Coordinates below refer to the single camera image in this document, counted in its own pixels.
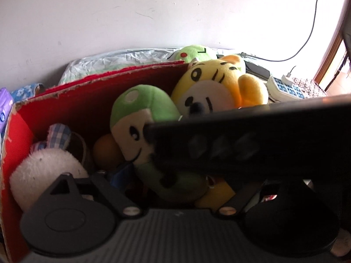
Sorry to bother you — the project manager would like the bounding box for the purple packet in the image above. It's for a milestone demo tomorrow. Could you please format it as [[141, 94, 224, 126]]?
[[0, 88, 14, 132]]

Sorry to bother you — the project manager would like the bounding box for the wooden window frame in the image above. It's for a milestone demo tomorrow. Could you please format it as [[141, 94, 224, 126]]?
[[314, 37, 351, 91]]

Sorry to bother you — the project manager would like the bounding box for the dark patterned blanket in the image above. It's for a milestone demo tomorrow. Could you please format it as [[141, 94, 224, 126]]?
[[292, 78, 328, 99]]

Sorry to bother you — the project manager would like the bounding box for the black smartphone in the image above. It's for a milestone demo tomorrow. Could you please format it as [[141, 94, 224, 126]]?
[[244, 60, 270, 78]]

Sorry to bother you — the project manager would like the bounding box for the white fluffy plush toy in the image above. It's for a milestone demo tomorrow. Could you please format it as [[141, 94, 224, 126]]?
[[9, 123, 90, 211]]

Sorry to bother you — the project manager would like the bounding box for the red cardboard box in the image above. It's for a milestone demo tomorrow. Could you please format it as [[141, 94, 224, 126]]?
[[0, 60, 192, 263]]

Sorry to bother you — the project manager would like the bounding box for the green bean plush toy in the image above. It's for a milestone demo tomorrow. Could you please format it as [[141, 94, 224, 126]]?
[[110, 85, 211, 202]]

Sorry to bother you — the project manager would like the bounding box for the cream power strip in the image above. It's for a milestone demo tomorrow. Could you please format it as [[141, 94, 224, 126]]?
[[267, 75, 306, 102]]

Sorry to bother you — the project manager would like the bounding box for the grey wall cable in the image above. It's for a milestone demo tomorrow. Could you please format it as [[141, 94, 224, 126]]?
[[240, 0, 324, 62]]

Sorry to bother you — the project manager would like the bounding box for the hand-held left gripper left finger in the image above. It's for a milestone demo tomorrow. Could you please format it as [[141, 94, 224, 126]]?
[[41, 163, 143, 217]]

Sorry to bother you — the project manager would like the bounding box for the blue floral packet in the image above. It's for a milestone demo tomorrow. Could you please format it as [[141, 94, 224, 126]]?
[[11, 83, 44, 105]]

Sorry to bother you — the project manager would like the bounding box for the yellow tiger plush toy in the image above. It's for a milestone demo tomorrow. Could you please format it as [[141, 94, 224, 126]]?
[[171, 55, 269, 209]]

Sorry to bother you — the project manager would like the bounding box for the orange ball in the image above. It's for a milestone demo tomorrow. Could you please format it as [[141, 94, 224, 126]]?
[[93, 135, 122, 170]]

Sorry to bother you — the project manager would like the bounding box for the green frog plush toy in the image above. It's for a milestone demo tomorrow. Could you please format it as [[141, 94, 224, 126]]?
[[167, 45, 217, 63]]

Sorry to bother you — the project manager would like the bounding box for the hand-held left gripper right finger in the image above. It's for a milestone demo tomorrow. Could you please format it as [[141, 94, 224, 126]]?
[[219, 179, 316, 217]]

